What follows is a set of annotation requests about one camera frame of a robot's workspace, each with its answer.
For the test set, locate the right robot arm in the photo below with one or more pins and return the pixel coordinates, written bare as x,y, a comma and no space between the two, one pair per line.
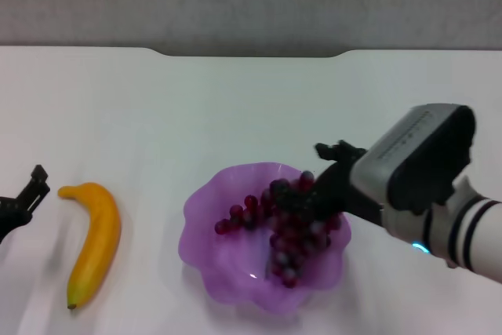
463,229

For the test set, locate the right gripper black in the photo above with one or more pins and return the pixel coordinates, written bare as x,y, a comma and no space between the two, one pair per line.
337,194

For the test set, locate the yellow plastic banana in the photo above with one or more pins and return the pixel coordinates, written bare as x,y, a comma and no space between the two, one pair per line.
96,233

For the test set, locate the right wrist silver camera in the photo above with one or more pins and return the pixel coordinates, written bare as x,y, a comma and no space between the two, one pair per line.
408,146

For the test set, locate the dark red grape bunch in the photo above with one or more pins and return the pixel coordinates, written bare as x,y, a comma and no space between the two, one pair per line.
290,237

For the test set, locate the purple wavy plastic bowl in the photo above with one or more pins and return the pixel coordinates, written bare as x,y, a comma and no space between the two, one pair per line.
219,256

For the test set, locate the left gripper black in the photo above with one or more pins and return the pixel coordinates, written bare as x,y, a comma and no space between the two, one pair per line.
13,213

